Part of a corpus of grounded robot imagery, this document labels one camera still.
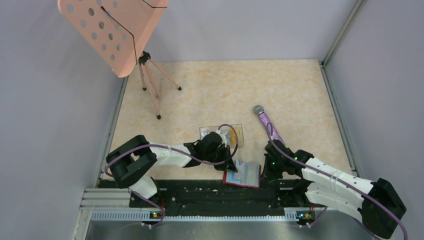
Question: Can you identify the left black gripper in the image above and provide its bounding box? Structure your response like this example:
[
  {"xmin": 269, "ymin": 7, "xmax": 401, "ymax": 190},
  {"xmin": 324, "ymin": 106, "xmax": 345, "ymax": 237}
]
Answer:
[{"xmin": 203, "ymin": 144, "xmax": 238, "ymax": 173}]

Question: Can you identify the silver credit card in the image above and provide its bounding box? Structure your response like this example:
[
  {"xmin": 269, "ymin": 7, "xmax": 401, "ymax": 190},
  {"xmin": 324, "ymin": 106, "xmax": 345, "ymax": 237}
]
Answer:
[{"xmin": 234, "ymin": 160, "xmax": 257, "ymax": 181}]

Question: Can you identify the red leather card holder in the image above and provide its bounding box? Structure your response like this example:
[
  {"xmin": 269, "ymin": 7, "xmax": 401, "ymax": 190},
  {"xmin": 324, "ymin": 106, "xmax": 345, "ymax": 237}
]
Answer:
[{"xmin": 222, "ymin": 160, "xmax": 262, "ymax": 189}]

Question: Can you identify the clear plastic card tray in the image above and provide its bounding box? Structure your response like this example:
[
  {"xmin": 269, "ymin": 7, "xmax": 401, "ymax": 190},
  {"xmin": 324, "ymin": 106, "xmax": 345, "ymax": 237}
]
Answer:
[{"xmin": 199, "ymin": 124, "xmax": 245, "ymax": 149}]

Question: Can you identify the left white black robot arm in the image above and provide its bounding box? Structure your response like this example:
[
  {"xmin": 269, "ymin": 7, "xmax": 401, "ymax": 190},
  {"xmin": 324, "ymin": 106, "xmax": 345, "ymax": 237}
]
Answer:
[{"xmin": 104, "ymin": 131, "xmax": 237, "ymax": 207}]

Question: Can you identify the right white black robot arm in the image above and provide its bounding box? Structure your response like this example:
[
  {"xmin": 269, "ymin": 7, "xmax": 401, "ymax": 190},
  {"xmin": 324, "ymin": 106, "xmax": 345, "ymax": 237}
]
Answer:
[{"xmin": 263, "ymin": 140, "xmax": 409, "ymax": 240}]

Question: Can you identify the purple glitter microphone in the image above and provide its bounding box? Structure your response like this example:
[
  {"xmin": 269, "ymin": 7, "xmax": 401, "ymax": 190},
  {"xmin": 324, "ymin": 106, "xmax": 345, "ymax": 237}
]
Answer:
[{"xmin": 253, "ymin": 105, "xmax": 285, "ymax": 145}]

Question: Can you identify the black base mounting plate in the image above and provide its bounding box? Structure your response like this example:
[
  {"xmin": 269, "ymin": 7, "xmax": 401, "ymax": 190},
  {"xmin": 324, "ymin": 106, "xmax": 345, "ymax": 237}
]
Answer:
[{"xmin": 150, "ymin": 179, "xmax": 319, "ymax": 217}]

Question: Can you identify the pink perforated music stand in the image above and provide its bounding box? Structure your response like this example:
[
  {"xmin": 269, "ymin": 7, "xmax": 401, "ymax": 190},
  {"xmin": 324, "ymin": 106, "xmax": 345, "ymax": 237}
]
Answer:
[{"xmin": 57, "ymin": 0, "xmax": 182, "ymax": 119}]

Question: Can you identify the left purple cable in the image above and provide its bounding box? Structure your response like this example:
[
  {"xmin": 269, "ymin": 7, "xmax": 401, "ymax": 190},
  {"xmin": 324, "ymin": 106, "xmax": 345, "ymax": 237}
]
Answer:
[{"xmin": 103, "ymin": 123, "xmax": 239, "ymax": 229}]

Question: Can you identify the purple cable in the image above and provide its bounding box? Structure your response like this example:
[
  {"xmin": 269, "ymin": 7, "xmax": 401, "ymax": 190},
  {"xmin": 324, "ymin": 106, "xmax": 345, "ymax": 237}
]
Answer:
[
  {"xmin": 264, "ymin": 121, "xmax": 410, "ymax": 240},
  {"xmin": 103, "ymin": 123, "xmax": 239, "ymax": 229}
]

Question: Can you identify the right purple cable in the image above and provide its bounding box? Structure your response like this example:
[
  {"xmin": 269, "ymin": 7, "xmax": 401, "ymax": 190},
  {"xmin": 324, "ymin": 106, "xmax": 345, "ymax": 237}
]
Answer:
[{"xmin": 264, "ymin": 121, "xmax": 410, "ymax": 240}]

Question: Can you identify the aluminium frame rail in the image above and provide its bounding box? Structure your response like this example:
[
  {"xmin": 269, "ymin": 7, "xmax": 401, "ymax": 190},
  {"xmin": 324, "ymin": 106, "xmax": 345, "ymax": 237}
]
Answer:
[{"xmin": 79, "ymin": 187, "xmax": 382, "ymax": 222}]

